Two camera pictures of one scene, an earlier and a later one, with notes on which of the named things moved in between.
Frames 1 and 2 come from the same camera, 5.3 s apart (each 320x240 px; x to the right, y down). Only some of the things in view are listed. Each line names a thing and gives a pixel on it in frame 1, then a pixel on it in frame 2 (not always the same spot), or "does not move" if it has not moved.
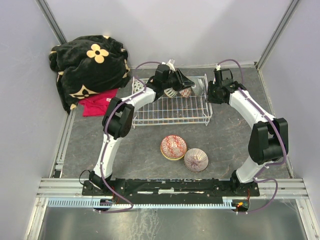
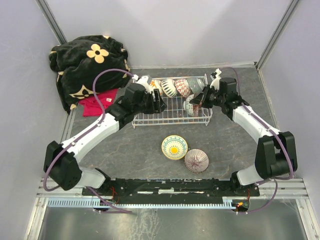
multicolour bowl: [173, 147] → [191, 109]
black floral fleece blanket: [88, 65] does not move
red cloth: [97, 104] does not move
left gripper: [183, 82] → [159, 106]
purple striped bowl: [196, 160] does not move
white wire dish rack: [177, 109] does not move
